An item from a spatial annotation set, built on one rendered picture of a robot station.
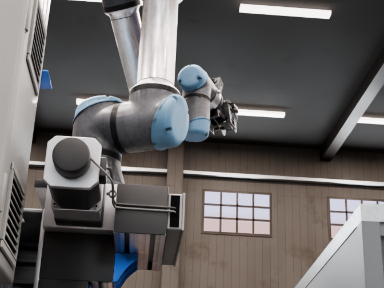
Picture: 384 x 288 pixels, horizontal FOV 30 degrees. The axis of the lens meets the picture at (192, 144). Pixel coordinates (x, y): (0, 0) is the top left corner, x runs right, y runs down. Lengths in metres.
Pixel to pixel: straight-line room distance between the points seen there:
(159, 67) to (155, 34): 0.09
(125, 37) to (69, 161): 0.78
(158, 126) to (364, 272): 0.54
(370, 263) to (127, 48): 0.80
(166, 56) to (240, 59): 9.24
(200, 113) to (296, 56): 9.02
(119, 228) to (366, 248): 0.60
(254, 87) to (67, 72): 3.00
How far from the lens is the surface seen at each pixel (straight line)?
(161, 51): 1.64
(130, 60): 1.86
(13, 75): 1.07
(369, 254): 1.60
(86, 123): 1.61
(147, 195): 1.25
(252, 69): 11.14
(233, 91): 11.78
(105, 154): 1.58
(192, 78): 1.87
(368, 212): 1.63
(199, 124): 1.83
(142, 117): 1.55
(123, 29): 1.84
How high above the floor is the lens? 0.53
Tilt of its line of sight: 23 degrees up
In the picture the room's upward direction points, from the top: 2 degrees clockwise
